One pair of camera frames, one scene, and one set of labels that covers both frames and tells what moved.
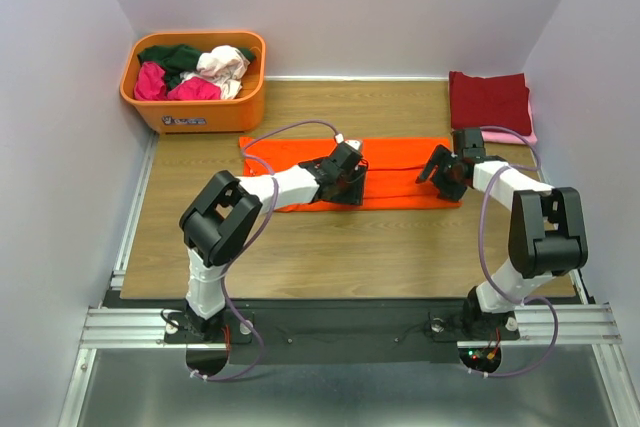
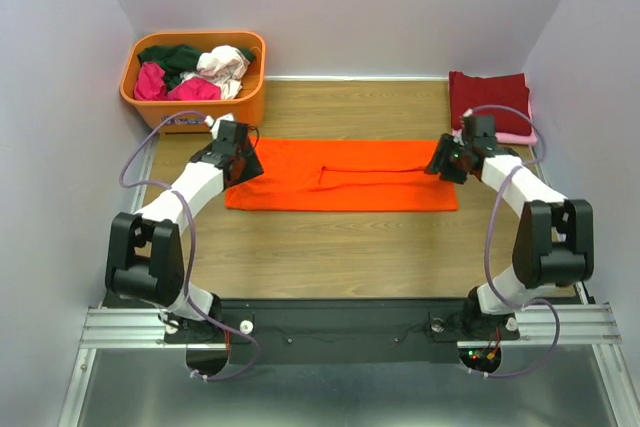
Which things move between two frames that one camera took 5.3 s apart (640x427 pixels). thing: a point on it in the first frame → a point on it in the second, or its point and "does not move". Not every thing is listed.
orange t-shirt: x=393 y=165 does not move
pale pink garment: x=224 y=65 does not move
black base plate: x=263 y=332 does not move
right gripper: x=441 y=155 → x=445 y=144
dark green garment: x=177 y=59 does not move
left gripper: x=355 y=195 → x=254 y=165
